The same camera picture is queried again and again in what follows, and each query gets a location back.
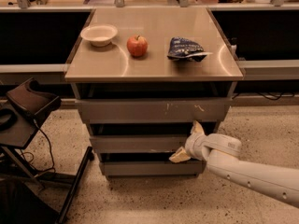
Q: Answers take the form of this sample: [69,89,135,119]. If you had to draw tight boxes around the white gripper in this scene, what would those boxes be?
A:
[169,120,208,163]

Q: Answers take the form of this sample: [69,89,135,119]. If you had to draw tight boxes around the grey drawer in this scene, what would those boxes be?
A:
[99,161,206,176]
[76,98,232,124]
[90,134,187,153]

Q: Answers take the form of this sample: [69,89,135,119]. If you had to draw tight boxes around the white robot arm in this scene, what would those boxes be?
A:
[169,120,299,207]

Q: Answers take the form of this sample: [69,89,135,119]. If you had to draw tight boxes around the grey top drawer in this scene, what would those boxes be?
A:
[76,98,232,124]

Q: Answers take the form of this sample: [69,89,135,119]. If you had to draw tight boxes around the grey bottom drawer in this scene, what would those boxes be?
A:
[99,161,206,176]

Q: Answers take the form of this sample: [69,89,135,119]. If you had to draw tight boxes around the grey metal drawer cabinet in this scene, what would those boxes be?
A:
[64,7,245,180]

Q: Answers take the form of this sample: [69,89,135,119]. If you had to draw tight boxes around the blue chip bag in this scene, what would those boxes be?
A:
[167,36,210,62]

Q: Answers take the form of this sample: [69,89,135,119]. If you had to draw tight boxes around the red apple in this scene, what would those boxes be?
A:
[126,35,148,57]

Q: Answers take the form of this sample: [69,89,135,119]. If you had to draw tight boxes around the white bowl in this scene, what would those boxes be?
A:
[80,24,118,47]

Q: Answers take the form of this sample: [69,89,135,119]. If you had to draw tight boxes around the dark brown headset device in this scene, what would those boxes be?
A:
[6,77,61,127]

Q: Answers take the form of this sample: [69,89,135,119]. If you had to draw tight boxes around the black cable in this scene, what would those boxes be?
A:
[18,119,56,175]

